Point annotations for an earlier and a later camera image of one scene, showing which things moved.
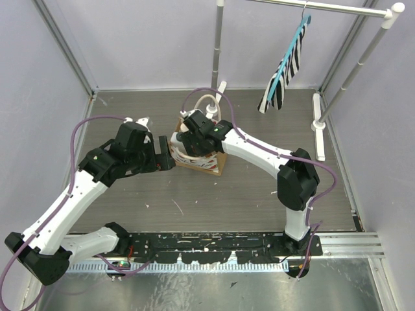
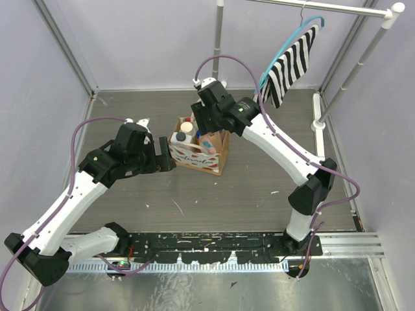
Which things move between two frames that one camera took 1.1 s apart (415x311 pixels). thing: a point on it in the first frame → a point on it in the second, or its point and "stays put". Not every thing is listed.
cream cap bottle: x=183 y=128 stays put
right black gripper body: x=189 y=139 → x=213 y=123
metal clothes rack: x=318 y=124 stays put
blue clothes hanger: x=305 y=24 → x=303 y=26
